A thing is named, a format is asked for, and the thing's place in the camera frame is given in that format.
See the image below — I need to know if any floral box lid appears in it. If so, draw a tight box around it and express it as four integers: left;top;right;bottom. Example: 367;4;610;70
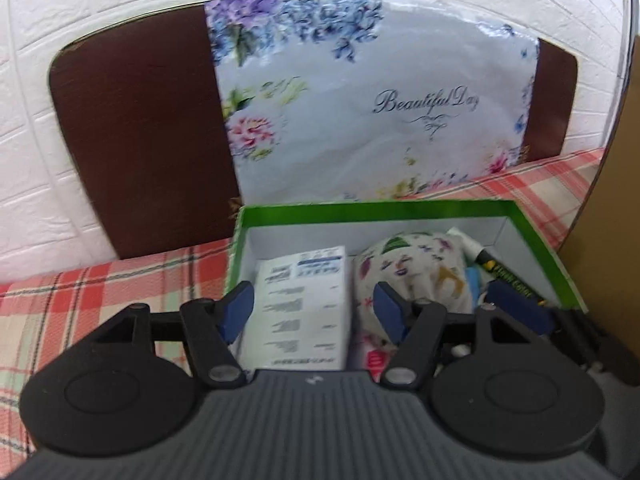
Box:
205;0;542;206

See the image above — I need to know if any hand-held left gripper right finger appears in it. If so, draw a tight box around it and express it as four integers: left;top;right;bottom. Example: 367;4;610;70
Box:
374;281;541;389

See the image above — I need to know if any black marker with white cap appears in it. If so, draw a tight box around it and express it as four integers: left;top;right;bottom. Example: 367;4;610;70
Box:
446;226;548;311

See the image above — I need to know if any tan cardboard panel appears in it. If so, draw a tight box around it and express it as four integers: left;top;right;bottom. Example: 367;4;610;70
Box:
557;35;640;386

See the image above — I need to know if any white animal print pouch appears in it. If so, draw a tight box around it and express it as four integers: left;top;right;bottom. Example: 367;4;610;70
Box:
352;231;476;381

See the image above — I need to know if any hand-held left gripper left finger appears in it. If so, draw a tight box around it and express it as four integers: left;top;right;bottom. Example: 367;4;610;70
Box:
92;281;257;389

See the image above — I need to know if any white and blue carton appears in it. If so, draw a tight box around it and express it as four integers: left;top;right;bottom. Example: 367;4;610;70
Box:
239;246;353;372

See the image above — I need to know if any green cardboard box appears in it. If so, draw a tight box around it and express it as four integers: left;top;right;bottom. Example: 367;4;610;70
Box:
224;199;590;372

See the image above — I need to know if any brown wooden headboard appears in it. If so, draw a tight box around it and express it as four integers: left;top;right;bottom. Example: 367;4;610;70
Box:
47;2;580;261

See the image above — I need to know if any red plaid cloth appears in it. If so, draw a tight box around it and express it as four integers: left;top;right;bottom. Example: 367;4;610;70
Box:
0;149;608;480

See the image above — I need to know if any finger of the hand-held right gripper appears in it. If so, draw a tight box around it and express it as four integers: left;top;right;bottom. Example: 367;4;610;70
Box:
486;280;608;368

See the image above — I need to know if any light blue small item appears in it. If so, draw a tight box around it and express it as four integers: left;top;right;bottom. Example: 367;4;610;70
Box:
465;266;488;306

